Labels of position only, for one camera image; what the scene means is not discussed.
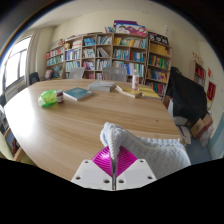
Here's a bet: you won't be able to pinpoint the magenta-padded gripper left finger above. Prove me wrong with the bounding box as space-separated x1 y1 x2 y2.
70 146 116 191

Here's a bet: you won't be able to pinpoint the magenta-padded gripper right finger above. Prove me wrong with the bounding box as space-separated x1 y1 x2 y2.
115 146 158 191

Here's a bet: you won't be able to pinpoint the pale blue knitted towel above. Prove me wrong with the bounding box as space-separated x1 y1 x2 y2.
99 121 192 181

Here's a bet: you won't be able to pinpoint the paper sheets on floor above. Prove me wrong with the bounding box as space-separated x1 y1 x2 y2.
178 125 193 145

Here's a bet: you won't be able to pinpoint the white box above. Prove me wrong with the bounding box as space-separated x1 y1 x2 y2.
167 99 189 127

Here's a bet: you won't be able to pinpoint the clear plastic bag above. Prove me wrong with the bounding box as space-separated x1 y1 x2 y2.
199 124 215 148

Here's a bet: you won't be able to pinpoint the brown cardboard box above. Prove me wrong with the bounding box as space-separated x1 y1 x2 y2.
190 113 214 140

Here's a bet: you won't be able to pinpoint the teal book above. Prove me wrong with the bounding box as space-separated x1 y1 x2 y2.
63 87 94 102

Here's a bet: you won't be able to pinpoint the yellow folder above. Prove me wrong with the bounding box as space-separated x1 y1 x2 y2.
138 85 162 100

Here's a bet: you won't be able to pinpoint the small dark jar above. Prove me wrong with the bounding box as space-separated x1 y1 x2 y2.
55 89 65 104

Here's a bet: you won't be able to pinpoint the green plastic packet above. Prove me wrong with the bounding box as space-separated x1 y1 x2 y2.
37 89 58 108

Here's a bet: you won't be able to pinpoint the clear drink bottle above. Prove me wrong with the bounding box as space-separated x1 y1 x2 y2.
131 69 140 92

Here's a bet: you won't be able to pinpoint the black cloth cover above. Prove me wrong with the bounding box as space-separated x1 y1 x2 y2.
165 66 209 123

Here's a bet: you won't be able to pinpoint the grey mesh chair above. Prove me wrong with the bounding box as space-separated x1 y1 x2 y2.
68 66 86 80
102 66 128 83

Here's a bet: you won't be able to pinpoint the dark office chair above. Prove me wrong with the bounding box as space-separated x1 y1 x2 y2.
28 71 41 86

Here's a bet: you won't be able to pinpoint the wooden bookshelf unit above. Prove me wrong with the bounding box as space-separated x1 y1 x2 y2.
44 19 173 98

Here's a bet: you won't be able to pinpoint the window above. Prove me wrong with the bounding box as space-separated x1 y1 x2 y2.
2 35 33 90

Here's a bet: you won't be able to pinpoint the red wall hanging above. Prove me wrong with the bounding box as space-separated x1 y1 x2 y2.
206 81 217 101

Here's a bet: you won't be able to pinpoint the small wooden wall shelf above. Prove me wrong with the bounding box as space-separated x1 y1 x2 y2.
192 60 207 88

